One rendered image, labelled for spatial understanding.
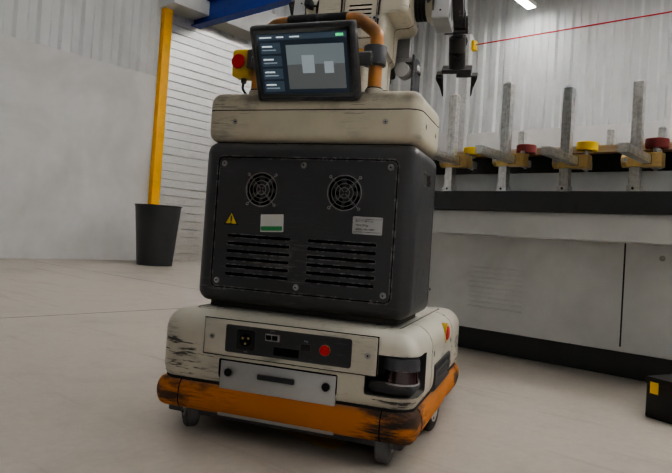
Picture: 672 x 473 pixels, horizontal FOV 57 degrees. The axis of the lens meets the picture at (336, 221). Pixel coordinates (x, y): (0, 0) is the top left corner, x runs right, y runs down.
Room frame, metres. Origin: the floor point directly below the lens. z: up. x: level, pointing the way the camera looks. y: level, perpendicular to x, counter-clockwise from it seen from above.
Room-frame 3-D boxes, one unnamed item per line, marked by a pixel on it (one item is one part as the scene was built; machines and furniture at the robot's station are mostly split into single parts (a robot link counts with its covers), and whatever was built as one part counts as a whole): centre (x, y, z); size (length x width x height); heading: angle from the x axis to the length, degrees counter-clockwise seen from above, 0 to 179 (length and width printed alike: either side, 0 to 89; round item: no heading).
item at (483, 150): (2.42, -0.65, 0.83); 0.43 x 0.03 x 0.04; 139
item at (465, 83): (3.88, -0.78, 1.25); 0.09 x 0.08 x 1.10; 49
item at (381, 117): (1.59, 0.03, 0.59); 0.55 x 0.34 x 0.83; 71
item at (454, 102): (2.67, -0.48, 0.89); 0.04 x 0.04 x 0.48; 49
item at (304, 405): (1.67, 0.00, 0.16); 0.67 x 0.64 x 0.25; 161
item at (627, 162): (2.17, -1.07, 0.81); 0.14 x 0.06 x 0.05; 49
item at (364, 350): (1.36, 0.09, 0.23); 0.41 x 0.02 x 0.08; 71
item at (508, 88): (2.51, -0.67, 0.91); 0.04 x 0.04 x 0.48; 49
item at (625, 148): (2.10, -1.03, 0.81); 0.43 x 0.03 x 0.04; 139
